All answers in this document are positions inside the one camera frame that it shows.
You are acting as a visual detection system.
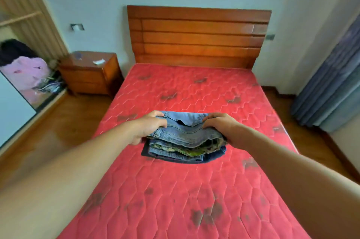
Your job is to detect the person's left hand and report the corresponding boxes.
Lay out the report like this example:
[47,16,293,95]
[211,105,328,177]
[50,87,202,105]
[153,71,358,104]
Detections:
[130,110,168,146]

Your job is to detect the person's right hand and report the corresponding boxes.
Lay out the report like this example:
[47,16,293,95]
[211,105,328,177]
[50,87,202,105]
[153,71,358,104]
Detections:
[202,112,244,150]

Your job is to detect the light blue jeans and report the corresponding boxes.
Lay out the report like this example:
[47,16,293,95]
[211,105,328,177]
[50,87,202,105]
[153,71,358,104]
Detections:
[141,111,228,164]

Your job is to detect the frosted wardrobe sliding door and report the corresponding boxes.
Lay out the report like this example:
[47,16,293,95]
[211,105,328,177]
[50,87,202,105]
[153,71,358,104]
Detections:
[0,70,38,149]

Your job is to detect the wooden wardrobe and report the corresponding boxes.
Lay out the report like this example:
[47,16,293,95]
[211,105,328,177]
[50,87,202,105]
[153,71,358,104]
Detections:
[0,0,70,159]

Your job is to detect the person's right forearm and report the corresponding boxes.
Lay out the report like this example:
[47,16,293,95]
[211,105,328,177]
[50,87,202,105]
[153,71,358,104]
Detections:
[235,125,360,239]

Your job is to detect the person's left forearm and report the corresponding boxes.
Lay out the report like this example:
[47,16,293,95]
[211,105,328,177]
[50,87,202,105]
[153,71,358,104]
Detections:
[0,121,138,239]

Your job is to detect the pink clothes pile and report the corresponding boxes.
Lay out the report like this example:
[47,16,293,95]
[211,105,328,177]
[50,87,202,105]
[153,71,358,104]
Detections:
[31,72,67,96]

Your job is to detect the red quilted mattress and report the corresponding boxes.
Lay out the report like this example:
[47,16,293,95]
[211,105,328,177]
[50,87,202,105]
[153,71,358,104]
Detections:
[57,63,311,239]

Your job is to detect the wooden nightstand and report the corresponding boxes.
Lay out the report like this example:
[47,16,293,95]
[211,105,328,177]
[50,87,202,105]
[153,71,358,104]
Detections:
[58,51,125,98]

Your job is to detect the wooden bed headboard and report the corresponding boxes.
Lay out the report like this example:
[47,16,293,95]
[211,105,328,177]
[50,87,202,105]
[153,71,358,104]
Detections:
[127,5,273,70]

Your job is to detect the blue grey curtain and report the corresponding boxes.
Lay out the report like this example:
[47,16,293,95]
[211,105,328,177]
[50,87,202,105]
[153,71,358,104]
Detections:
[290,14,360,133]

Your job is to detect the pink fabric bundle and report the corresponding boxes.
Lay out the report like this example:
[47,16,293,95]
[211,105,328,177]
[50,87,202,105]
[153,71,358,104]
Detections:
[0,56,52,109]

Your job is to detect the black fabric bundle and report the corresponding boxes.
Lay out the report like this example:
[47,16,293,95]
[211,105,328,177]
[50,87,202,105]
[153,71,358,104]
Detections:
[0,38,38,67]

